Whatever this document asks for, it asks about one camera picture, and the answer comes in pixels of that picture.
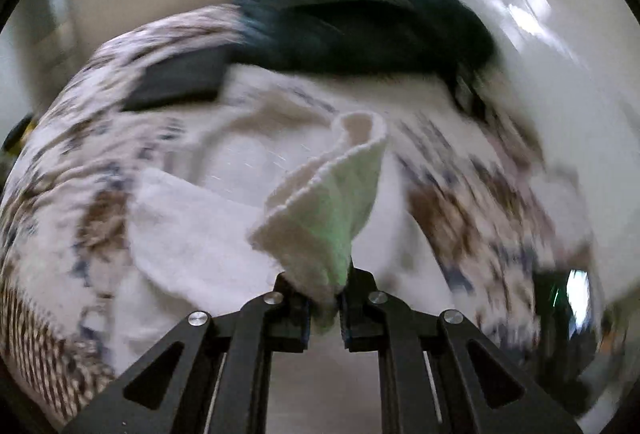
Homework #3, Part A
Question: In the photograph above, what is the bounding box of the white knit sweater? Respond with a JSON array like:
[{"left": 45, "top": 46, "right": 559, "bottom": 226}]
[{"left": 110, "top": 111, "right": 387, "bottom": 374}]

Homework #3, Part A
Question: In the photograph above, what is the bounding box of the floral fleece blanket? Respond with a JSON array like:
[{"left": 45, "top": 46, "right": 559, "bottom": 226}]
[{"left": 1, "top": 6, "right": 592, "bottom": 433}]

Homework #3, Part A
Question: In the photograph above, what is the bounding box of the dark teal garment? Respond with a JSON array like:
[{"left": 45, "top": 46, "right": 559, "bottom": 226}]
[{"left": 122, "top": 0, "right": 495, "bottom": 121}]

